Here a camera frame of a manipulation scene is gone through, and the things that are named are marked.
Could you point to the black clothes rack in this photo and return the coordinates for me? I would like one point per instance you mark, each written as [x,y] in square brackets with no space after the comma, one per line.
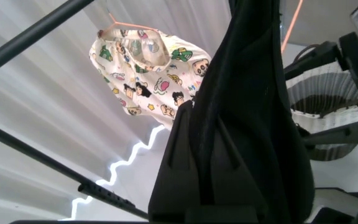
[26,35]

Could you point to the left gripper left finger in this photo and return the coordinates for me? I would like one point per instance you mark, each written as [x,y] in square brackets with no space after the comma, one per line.
[176,180]

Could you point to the white curtain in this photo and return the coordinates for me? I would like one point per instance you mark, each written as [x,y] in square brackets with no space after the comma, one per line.
[57,93]

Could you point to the white laundry basket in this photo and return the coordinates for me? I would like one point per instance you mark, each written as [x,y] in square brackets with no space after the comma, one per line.
[322,87]

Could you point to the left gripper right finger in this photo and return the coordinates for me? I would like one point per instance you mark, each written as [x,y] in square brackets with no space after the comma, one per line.
[232,186]

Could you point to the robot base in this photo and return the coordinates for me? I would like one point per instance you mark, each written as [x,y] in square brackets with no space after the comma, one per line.
[337,205]

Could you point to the black garment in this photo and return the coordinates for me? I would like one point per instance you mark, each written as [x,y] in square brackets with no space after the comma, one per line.
[253,93]

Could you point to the cream printed garment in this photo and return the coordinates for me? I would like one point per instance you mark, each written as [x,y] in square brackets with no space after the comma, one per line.
[154,77]

